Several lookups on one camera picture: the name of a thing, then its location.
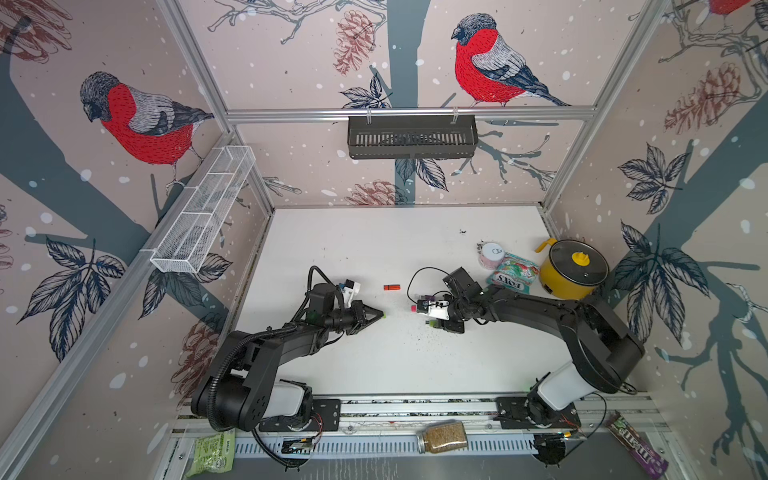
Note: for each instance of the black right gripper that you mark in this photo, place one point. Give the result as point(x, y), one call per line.
point(455, 326)

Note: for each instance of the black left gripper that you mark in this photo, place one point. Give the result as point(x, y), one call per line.
point(358, 311)

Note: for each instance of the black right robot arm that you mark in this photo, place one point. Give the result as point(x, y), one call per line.
point(603, 350)

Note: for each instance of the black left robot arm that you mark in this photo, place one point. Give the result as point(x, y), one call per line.
point(238, 387)

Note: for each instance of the green candy packet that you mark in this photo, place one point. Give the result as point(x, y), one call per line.
point(515, 273)

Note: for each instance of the glass jar with grains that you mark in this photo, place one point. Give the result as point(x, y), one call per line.
point(442, 437)

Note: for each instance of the yellow toy pot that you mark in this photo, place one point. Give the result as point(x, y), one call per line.
point(572, 269)

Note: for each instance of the green snack bag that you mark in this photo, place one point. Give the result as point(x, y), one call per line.
point(213, 454)

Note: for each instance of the purple candy bar pack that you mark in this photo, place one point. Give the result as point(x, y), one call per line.
point(642, 452)

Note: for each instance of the black wire basket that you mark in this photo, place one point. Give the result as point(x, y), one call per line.
point(412, 137)

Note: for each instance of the white wire shelf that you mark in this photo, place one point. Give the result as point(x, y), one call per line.
point(194, 231)

